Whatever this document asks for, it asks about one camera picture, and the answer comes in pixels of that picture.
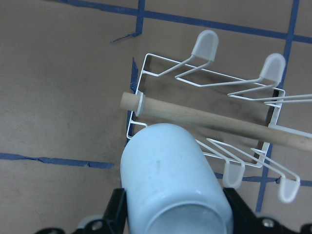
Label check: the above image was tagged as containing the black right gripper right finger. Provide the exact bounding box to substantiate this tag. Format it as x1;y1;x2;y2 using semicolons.
223;188;256;234

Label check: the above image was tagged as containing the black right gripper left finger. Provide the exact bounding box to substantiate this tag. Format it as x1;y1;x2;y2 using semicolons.
102;188;127;234

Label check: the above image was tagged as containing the light blue cup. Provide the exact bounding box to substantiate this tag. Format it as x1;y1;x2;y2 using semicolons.
120;123;234;234

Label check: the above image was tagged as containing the white wire cup rack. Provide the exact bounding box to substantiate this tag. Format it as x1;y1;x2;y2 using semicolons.
120;29;312;204

